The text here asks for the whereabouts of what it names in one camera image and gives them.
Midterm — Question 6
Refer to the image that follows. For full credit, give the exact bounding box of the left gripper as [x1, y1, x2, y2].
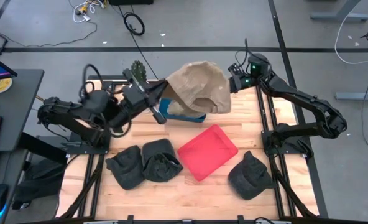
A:
[120, 68, 169, 125]

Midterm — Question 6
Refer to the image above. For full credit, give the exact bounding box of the dark grey baseball cap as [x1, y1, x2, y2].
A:
[227, 150, 277, 201]
[105, 144, 146, 191]
[141, 138, 184, 183]

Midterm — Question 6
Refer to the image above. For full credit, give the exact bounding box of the red translucent plastic bin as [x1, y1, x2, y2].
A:
[177, 124, 239, 182]

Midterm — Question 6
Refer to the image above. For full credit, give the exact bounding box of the blue plastic bin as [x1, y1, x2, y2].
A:
[158, 98, 207, 124]

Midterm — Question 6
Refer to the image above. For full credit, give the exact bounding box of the green cactus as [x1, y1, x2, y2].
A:
[130, 60, 148, 82]

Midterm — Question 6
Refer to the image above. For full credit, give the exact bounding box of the black box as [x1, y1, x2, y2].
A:
[108, 0, 154, 6]

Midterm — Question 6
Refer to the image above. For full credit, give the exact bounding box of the grey desk foot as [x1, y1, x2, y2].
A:
[334, 83, 368, 102]

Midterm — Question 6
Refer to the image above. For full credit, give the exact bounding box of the grey desk leg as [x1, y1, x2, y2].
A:
[310, 0, 368, 22]

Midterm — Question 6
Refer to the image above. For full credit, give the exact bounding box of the black desk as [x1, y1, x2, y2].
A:
[0, 68, 45, 224]

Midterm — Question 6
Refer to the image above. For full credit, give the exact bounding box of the black aluminium table frame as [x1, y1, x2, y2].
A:
[58, 74, 320, 224]

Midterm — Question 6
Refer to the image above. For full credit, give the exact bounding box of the long black cable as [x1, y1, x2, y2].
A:
[117, 4, 159, 80]

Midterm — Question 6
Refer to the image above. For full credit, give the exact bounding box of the coiled black cable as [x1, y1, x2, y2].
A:
[122, 11, 146, 37]

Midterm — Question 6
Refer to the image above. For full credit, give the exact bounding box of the thin black floor cable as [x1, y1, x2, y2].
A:
[0, 12, 98, 58]

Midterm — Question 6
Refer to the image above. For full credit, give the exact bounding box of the white and yellow cable bundle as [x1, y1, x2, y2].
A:
[68, 0, 109, 24]

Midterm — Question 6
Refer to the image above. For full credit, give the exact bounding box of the white floor cable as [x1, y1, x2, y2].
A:
[334, 0, 368, 65]

